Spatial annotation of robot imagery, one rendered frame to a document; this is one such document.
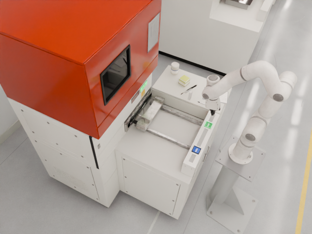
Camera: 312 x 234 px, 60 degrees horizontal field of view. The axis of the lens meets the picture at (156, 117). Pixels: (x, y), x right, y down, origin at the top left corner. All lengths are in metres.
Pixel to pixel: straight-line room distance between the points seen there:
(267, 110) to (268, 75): 0.24
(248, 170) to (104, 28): 1.42
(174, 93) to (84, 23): 1.09
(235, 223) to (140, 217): 0.91
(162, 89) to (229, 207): 1.35
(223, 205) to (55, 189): 1.68
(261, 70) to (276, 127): 2.13
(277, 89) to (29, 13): 1.37
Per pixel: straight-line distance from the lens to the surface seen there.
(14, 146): 3.41
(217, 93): 1.74
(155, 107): 2.31
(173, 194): 2.26
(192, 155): 1.96
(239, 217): 2.89
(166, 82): 2.40
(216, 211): 2.85
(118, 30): 1.45
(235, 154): 2.16
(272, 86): 1.58
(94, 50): 1.32
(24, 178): 3.14
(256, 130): 1.84
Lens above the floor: 2.60
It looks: 50 degrees down
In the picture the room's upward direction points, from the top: 4 degrees clockwise
